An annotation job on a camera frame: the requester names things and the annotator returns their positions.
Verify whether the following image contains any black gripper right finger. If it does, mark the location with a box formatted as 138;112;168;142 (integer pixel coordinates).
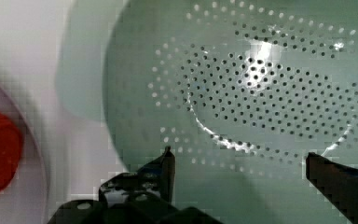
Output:
306;152;358;224

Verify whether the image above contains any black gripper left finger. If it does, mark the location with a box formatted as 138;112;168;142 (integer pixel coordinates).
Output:
137;146;175;203

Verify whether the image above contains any mint green plastic strainer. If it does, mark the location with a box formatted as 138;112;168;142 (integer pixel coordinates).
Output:
56;0;358;224

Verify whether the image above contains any grey round plate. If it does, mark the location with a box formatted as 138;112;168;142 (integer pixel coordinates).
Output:
0;87;48;224

